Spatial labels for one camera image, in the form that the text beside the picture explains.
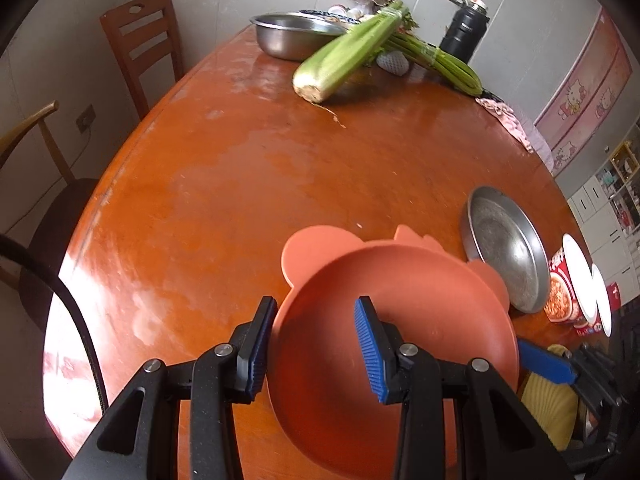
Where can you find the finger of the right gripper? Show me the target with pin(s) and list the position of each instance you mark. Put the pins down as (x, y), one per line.
(545, 364)

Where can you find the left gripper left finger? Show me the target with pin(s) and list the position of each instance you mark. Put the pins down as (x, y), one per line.
(137, 437)

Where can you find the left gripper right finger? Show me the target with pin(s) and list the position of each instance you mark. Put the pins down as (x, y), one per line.
(497, 437)

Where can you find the yellow scalloped plate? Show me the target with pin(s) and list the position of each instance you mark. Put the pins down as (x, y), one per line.
(554, 407)

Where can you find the red paper noodle bowl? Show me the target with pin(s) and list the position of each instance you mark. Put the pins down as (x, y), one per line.
(571, 299)

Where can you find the stainless steel pan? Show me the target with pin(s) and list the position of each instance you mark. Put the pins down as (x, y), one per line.
(497, 231)

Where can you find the white display cabinet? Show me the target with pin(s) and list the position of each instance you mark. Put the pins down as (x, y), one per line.
(607, 211)

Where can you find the tan curved-back chair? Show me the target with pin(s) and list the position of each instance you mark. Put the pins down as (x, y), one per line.
(53, 233)

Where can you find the pink patterned cloth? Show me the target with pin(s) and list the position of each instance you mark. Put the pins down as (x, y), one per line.
(505, 115)

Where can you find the pink Hello Kitty curtain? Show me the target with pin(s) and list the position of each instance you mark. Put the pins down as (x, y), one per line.
(586, 95)

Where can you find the black thermos bottle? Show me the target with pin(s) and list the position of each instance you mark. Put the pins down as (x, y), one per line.
(466, 29)

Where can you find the foam-netted white fruit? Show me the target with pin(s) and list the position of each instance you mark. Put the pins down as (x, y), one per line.
(393, 62)

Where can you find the thin celery bunch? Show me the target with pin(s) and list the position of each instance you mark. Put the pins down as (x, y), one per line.
(459, 74)

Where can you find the thick celery bunch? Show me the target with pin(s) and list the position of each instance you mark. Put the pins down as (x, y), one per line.
(319, 76)

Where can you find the red wooden chair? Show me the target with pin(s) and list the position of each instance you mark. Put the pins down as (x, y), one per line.
(140, 34)

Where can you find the blue patterned food dish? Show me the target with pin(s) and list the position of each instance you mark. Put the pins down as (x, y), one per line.
(330, 17)

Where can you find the large stainless steel bowl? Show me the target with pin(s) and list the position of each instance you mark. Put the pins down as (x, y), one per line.
(293, 36)

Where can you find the wall power socket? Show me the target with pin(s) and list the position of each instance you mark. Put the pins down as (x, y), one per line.
(86, 118)

